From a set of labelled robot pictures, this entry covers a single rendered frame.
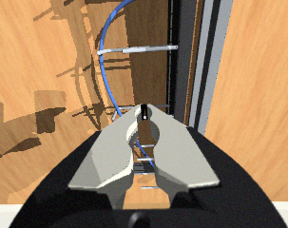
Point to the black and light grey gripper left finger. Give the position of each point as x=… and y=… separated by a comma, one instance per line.
x=101, y=164

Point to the grey free-standing rack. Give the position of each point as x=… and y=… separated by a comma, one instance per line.
x=180, y=30

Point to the blue cable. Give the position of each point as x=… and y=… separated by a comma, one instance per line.
x=108, y=21

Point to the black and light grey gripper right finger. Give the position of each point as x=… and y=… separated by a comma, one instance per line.
x=184, y=160

